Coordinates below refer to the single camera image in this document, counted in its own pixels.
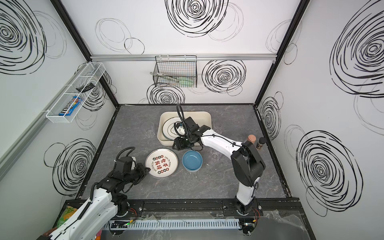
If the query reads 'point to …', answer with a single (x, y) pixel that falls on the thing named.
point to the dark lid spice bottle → (262, 140)
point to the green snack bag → (67, 213)
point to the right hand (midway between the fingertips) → (173, 147)
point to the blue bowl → (192, 160)
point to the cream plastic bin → (203, 118)
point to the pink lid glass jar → (252, 138)
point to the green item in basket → (186, 81)
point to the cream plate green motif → (168, 129)
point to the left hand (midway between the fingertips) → (152, 168)
